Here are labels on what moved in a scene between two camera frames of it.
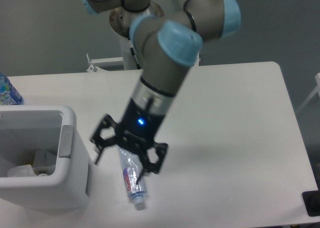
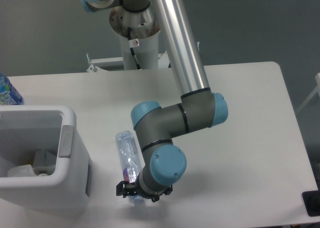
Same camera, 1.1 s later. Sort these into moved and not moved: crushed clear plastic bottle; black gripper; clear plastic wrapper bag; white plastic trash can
Moved: black gripper
Not moved: clear plastic wrapper bag; crushed clear plastic bottle; white plastic trash can
